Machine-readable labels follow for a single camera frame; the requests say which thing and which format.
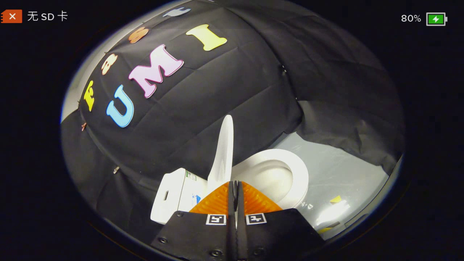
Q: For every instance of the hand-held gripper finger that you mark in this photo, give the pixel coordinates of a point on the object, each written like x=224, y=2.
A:
x=231, y=232
x=240, y=232

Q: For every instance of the white toilet body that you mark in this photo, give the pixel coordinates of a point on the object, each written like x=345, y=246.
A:
x=170, y=195

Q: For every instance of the silver cloth clip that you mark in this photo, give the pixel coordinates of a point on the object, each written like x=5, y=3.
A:
x=116, y=169

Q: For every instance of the black backdrop cloth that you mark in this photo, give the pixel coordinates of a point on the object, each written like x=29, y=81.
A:
x=217, y=90

